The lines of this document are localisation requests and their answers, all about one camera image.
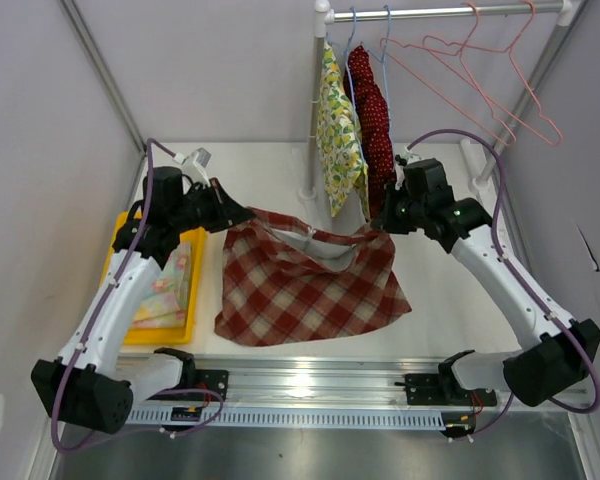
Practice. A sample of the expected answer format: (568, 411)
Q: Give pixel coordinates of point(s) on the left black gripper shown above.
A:
(227, 212)

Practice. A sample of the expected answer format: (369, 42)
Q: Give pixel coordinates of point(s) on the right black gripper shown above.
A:
(385, 221)

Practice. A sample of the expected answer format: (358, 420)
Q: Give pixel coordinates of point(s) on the red plaid skirt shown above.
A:
(286, 282)

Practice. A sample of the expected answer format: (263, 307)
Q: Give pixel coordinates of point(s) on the pink wire hanger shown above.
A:
(450, 56)
(520, 75)

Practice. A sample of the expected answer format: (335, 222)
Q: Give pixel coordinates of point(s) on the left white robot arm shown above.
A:
(78, 387)

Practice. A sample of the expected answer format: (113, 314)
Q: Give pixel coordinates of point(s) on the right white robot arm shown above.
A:
(556, 351)

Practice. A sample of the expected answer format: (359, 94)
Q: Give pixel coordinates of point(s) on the yellow lemon print garment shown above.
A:
(338, 139)

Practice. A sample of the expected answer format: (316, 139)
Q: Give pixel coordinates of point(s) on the red polka dot garment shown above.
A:
(373, 120)

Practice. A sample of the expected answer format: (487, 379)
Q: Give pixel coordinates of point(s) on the floral folded cloth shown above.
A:
(166, 302)

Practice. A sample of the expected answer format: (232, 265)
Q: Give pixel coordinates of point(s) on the yellow plastic tray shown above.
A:
(182, 335)

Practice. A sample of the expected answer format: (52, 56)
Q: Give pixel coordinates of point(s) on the metal clothes rack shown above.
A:
(568, 13)

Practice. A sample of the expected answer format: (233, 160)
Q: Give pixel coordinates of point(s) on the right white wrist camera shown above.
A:
(406, 157)

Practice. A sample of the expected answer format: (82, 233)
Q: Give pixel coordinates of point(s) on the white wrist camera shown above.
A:
(194, 165)
(406, 157)

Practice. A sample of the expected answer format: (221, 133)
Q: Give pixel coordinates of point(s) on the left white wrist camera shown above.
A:
(194, 165)

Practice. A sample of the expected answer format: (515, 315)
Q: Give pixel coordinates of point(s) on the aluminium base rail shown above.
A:
(306, 382)

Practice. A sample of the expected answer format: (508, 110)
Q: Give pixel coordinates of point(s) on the blue wire hanger left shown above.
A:
(347, 51)

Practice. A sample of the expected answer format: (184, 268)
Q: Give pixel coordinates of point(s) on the blue wire hanger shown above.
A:
(347, 51)
(381, 58)

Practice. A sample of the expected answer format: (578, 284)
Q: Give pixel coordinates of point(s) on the perforated cable duct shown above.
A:
(392, 419)

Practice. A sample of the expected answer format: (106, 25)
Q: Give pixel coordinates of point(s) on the blue wire hanger right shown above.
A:
(381, 58)

